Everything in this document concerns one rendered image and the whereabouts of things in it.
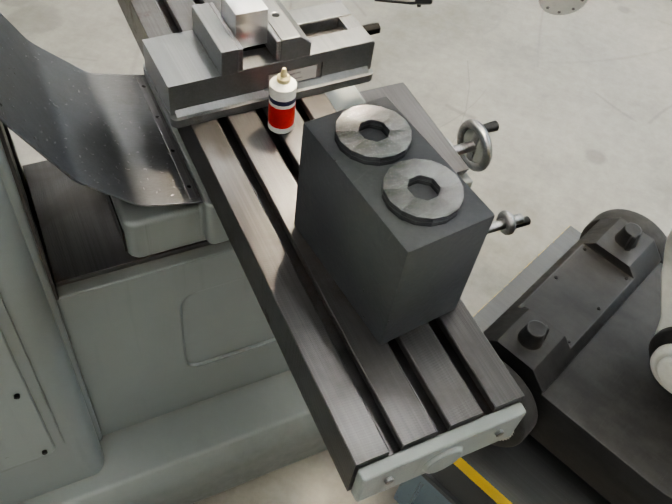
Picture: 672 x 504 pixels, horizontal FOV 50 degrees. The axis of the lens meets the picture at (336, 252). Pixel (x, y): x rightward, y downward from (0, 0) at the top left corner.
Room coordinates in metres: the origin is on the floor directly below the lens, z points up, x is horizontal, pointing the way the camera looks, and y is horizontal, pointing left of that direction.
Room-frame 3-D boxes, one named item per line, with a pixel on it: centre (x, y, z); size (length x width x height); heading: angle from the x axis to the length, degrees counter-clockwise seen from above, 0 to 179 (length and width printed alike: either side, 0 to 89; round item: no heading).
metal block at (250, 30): (0.93, 0.20, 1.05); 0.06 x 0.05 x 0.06; 35
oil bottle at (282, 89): (0.84, 0.12, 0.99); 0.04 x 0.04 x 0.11
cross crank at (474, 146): (1.20, -0.23, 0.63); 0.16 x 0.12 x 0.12; 123
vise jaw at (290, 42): (0.97, 0.15, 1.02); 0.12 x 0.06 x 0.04; 35
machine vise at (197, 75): (0.95, 0.17, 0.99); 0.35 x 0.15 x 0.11; 125
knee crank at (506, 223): (1.09, -0.33, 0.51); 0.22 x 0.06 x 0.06; 123
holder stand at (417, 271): (0.60, -0.05, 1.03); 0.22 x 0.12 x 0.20; 39
